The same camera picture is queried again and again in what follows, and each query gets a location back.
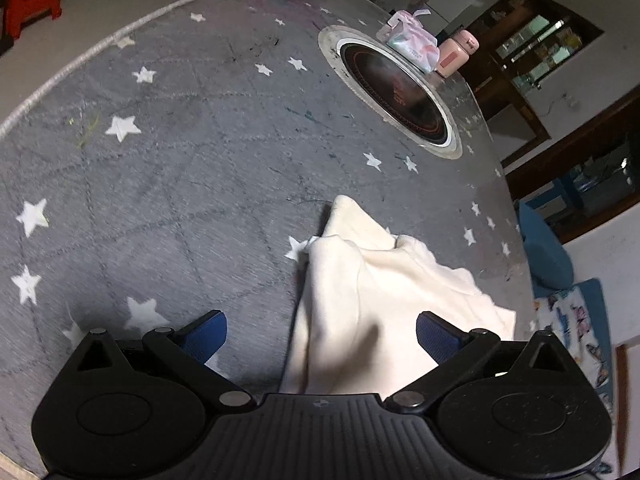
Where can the blue frame stand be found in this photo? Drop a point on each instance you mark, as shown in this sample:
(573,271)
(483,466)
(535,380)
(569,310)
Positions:
(567,195)

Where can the dark wooden arched frame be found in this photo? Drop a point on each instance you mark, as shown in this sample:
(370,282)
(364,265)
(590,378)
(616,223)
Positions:
(575,160)

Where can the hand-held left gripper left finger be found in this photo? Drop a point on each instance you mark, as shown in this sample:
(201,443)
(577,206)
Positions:
(205,336)

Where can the pastel tissue pack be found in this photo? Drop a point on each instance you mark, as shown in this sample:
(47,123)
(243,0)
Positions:
(412,42)

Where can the wooden glass display cabinet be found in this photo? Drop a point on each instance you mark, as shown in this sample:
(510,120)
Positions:
(535,35)

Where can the round black induction cooktop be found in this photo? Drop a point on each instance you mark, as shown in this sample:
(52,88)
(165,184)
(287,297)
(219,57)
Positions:
(395,95)

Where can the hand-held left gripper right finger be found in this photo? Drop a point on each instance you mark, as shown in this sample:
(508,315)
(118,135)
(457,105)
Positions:
(440,336)

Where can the dark wooden side table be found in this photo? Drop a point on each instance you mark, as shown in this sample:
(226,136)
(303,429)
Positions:
(515,110)

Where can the butterfly print cushion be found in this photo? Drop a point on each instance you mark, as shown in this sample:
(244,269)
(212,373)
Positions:
(580,330)

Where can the cream garment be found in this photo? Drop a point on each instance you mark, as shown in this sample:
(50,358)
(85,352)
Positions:
(380,300)

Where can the grey star tablecloth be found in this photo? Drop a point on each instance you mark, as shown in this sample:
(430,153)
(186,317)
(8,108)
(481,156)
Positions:
(175,160)

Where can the pink thermos bottle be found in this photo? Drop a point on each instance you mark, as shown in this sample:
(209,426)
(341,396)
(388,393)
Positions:
(455,55)

